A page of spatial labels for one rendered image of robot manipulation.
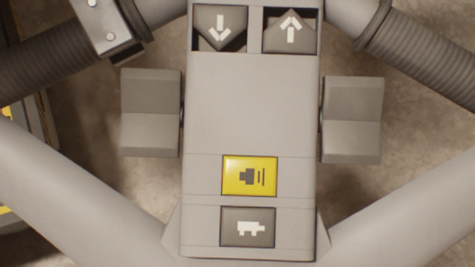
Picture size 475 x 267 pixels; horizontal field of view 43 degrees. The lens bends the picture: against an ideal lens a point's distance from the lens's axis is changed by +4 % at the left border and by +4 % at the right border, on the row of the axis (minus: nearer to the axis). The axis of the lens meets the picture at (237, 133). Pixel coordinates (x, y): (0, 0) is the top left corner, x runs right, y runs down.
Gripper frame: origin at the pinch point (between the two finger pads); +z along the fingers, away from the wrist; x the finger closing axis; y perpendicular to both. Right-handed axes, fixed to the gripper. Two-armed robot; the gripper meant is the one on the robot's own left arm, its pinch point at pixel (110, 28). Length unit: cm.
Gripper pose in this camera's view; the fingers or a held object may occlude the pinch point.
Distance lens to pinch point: 43.3
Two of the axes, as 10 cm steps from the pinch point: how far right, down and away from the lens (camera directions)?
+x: 0.2, 0.0, -10.0
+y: -8.9, 4.6, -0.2
